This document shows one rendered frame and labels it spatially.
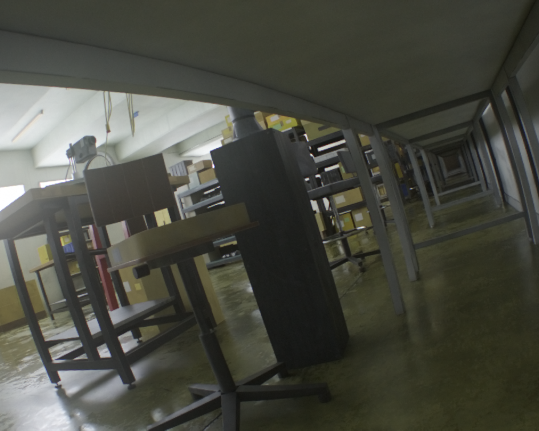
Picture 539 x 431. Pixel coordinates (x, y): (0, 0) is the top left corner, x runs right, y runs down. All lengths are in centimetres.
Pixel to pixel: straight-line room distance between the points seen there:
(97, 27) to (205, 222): 66
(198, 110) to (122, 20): 1075
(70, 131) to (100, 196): 839
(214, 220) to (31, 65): 73
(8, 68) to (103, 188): 98
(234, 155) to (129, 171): 38
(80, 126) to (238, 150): 813
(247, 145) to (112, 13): 101
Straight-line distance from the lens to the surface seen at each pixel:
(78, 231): 188
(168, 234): 102
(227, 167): 149
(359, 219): 638
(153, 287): 290
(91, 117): 915
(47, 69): 54
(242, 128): 155
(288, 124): 663
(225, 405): 122
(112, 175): 146
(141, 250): 102
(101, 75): 60
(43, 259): 724
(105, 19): 57
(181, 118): 1162
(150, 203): 148
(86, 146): 226
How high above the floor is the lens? 56
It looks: 1 degrees down
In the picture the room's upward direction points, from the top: 17 degrees counter-clockwise
